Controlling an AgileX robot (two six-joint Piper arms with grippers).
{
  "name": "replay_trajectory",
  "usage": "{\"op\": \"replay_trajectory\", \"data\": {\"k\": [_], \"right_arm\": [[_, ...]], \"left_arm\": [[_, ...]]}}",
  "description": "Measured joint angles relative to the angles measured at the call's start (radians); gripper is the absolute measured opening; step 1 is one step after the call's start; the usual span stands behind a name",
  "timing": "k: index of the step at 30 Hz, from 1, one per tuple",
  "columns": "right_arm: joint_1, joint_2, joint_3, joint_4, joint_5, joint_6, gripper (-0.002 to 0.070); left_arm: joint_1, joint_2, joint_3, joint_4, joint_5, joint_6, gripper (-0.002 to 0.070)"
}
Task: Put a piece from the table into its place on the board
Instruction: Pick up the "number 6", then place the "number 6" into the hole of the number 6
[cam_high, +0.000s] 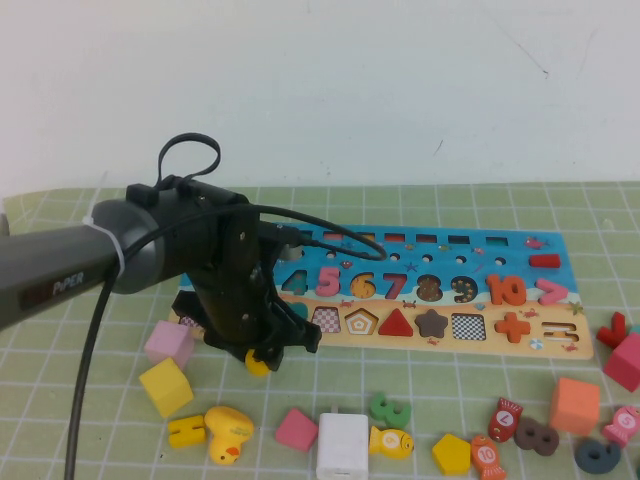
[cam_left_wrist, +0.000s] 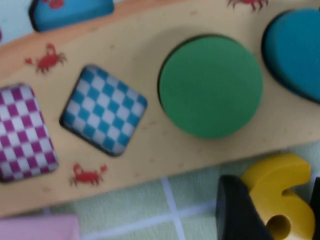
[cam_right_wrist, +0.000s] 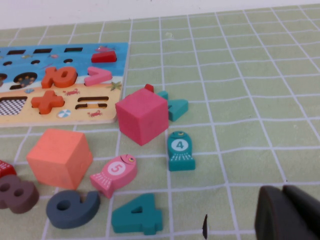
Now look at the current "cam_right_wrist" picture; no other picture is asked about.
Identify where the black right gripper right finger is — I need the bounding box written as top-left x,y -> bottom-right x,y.
282,184 -> 320,240

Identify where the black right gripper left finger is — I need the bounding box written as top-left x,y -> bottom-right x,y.
254,185 -> 318,240

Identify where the teal number four piece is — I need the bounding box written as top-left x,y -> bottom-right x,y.
111,192 -> 164,236

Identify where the teal angular wooden piece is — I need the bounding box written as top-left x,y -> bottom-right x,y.
157,90 -> 189,123

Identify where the slate grey number nine piece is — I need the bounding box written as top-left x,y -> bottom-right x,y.
45,189 -> 101,230

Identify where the pink greater-than sign piece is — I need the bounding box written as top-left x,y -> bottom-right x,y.
83,66 -> 113,87

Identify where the red minus sign piece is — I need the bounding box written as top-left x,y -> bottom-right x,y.
91,50 -> 118,64

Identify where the brown number eight piece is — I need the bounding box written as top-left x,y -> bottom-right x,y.
0,174 -> 40,215

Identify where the orange plus sign piece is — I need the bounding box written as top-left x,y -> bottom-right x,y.
30,89 -> 66,115

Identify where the colourful wooden puzzle board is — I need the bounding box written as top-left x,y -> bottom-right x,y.
0,41 -> 130,129

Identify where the orange number ten piece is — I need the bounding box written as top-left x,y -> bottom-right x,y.
41,66 -> 78,90

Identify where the teal fish number four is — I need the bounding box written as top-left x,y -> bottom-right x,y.
166,130 -> 196,172

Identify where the green checked tablecloth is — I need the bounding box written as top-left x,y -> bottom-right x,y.
0,3 -> 320,240

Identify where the pink fish number five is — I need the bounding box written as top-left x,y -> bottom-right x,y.
89,153 -> 138,200

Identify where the crimson wooden cube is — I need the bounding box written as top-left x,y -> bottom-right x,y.
115,87 -> 170,147

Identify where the orange wooden cube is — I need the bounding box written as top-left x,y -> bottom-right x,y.
25,128 -> 94,191

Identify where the red fish number seven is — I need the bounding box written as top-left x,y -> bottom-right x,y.
0,159 -> 18,179

